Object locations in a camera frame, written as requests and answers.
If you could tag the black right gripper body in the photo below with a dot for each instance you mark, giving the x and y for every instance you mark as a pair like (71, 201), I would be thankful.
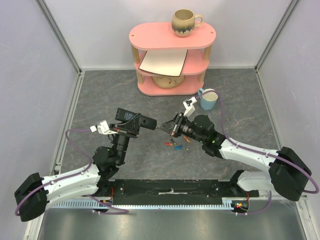
(177, 127)

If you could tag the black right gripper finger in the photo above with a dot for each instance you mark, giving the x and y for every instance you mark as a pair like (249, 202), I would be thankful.
(170, 123)
(166, 130)

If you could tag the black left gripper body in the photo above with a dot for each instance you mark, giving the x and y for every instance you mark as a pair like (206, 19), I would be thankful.
(125, 131)

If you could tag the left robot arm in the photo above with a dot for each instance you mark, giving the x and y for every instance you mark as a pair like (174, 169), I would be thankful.
(38, 193)

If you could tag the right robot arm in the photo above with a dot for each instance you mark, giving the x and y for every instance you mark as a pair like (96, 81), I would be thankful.
(282, 171)

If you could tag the light blue mug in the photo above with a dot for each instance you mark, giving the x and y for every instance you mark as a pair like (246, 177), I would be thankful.
(208, 98)

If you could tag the beige bird-painted bowl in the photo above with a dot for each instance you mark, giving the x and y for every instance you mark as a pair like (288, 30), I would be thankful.
(167, 82)

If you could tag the white square plate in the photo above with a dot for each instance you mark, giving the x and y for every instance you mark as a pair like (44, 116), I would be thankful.
(164, 62)

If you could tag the pink three-tier shelf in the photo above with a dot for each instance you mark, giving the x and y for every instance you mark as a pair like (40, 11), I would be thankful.
(160, 36)

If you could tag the beige ceramic mug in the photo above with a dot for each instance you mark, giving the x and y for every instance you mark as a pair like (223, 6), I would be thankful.
(184, 21)

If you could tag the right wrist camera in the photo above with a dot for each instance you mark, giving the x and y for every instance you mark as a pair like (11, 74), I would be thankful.
(189, 106)

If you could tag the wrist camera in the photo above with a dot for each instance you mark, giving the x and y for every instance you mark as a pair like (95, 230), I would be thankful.
(189, 106)
(101, 127)

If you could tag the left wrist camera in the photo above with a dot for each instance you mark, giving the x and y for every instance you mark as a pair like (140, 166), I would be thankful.
(101, 127)

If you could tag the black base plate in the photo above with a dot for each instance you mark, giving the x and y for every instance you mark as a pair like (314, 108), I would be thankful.
(171, 191)

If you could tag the white cable duct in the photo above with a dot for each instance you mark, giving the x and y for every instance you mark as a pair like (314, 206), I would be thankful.
(85, 203)

